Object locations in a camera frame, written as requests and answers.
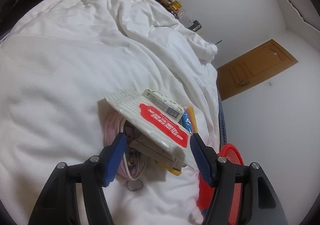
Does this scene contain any white red-label plastic pack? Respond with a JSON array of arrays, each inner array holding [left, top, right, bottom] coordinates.
[[105, 89, 197, 170]]

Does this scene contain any red mesh basket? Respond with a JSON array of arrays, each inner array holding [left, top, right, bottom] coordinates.
[[193, 138, 245, 224]]

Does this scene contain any pink patterned pouch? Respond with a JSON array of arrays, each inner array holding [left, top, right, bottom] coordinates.
[[104, 112, 148, 181]]

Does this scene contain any yellow snack bag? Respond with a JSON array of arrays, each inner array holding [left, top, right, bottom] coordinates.
[[154, 160, 182, 176]]

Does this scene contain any white duvet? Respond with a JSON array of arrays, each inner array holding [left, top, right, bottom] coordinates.
[[0, 0, 221, 225]]

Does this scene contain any blue yellow red cloth pack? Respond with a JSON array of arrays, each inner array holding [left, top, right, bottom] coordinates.
[[180, 106, 198, 134]]

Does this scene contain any brown wooden door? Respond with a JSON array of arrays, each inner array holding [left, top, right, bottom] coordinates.
[[217, 39, 298, 100]]

